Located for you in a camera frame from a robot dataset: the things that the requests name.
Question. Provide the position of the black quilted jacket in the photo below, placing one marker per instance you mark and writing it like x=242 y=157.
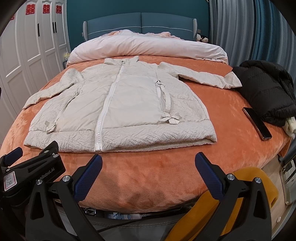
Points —
x=269 y=90

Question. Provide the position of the grey blue curtain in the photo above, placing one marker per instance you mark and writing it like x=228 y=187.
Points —
x=252 y=30

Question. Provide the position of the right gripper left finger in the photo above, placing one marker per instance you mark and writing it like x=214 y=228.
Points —
x=43 y=220

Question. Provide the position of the teal upholstered headboard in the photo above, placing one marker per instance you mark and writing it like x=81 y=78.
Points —
x=179 y=26

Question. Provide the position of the yellow garment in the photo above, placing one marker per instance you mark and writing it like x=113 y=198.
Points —
x=222 y=214

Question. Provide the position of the dark bedside table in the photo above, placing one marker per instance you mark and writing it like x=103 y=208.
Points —
x=64 y=64

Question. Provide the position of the small plush toy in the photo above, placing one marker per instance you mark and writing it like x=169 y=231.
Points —
x=201 y=38

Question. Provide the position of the white panelled wardrobe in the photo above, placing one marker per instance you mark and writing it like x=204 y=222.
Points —
x=34 y=45

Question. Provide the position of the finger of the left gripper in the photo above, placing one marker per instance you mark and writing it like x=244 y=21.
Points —
x=45 y=155
x=8 y=159

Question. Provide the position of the black smartphone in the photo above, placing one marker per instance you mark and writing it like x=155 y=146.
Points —
x=259 y=125

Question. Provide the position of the white padded jacket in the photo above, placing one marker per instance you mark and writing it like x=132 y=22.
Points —
x=125 y=105

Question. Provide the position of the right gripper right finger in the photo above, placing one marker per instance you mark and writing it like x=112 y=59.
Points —
x=253 y=221

